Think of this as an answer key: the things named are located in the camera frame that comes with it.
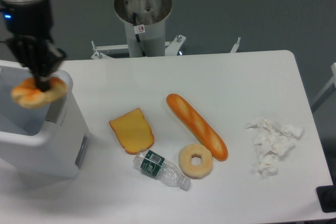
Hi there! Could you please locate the white trash can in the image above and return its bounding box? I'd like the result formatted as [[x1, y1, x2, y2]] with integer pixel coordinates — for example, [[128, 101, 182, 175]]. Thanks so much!
[[1, 60, 90, 178]]

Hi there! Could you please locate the clear plastic water bottle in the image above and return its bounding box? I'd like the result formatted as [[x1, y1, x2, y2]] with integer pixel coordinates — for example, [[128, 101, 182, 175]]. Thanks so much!
[[133, 149, 191, 191]]

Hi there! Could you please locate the long baguette bread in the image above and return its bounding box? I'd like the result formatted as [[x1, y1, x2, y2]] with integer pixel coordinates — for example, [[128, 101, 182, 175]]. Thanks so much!
[[166, 93, 228, 161]]

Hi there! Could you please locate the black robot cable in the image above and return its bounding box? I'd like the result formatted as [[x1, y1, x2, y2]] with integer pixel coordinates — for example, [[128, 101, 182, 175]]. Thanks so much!
[[132, 12, 146, 57]]

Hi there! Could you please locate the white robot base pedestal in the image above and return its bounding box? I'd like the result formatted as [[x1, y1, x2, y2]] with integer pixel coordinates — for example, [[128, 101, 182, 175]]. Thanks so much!
[[114, 0, 172, 58]]

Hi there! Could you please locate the ring donut bread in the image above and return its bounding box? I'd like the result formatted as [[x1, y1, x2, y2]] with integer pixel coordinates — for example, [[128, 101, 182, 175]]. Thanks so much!
[[178, 144, 213, 179]]

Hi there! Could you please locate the white metal frame bracket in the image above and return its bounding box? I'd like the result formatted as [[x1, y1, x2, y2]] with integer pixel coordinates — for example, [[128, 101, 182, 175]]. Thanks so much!
[[90, 34, 242, 60]]

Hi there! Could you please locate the crumpled white tissue paper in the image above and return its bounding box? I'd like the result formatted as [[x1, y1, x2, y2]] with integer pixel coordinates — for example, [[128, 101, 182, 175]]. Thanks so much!
[[245, 117, 305, 179]]

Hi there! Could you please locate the round twisted bread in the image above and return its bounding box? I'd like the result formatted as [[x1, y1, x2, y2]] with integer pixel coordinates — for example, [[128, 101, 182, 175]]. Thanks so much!
[[10, 77, 68, 109]]

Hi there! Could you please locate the black object at table edge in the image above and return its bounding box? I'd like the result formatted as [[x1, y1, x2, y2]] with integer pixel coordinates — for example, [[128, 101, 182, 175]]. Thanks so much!
[[316, 185, 335, 213]]

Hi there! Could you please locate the toast bread slice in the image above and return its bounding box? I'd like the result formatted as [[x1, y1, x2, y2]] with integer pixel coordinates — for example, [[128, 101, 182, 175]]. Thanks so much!
[[109, 108, 154, 155]]

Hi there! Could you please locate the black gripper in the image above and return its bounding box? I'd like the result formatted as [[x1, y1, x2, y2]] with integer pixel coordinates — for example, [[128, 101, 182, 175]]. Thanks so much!
[[1, 0, 66, 92]]

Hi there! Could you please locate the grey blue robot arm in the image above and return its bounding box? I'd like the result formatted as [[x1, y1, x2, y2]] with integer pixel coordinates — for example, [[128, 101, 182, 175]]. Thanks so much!
[[1, 0, 67, 92]]

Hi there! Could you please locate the white post at right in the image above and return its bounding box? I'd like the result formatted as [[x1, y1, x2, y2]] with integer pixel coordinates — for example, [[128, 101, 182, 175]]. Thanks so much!
[[310, 62, 335, 113]]

